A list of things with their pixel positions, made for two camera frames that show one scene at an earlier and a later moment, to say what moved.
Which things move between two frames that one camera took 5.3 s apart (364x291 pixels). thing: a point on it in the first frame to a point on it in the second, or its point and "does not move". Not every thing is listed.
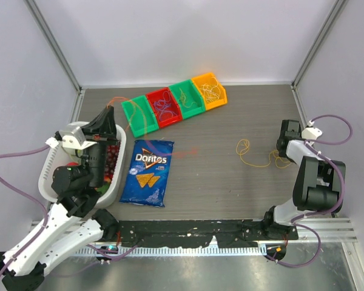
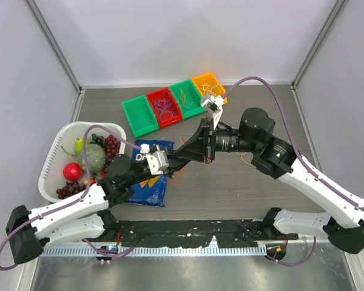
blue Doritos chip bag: (147, 173) does not move
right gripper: (289, 159) to (195, 148)
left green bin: (140, 116) does not move
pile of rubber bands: (212, 90) does not move
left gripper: (105, 124) to (174, 168)
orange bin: (213, 91) does not move
